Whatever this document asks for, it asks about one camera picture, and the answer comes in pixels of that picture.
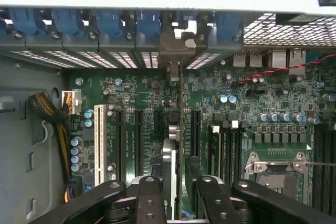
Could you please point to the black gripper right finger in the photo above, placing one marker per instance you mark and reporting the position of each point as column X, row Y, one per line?
column 215, row 203

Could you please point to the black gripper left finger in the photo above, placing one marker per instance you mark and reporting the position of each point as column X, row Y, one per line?
column 149, row 203

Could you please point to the RAM slot black clips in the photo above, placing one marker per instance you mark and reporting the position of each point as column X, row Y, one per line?
column 225, row 153
column 239, row 153
column 332, row 176
column 317, row 169

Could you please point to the RAM slot white clips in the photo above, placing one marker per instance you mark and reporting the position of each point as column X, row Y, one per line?
column 215, row 129
column 234, row 124
column 325, row 176

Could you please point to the white PCI expansion slot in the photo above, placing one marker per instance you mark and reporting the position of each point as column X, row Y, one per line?
column 100, row 142

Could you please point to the short black expansion slot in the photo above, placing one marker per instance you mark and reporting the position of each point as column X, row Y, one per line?
column 158, row 120

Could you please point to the thin silver locking lever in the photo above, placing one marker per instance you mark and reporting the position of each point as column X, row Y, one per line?
column 320, row 164

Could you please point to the green Dell motherboard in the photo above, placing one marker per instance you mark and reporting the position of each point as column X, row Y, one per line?
column 147, row 87

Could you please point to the white power connector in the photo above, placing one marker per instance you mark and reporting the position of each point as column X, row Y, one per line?
column 74, row 102

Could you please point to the black silver PC case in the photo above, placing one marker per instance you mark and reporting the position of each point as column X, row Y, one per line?
column 26, row 142

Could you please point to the CPU socket metal frame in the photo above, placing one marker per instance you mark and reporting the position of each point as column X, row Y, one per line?
column 275, row 182

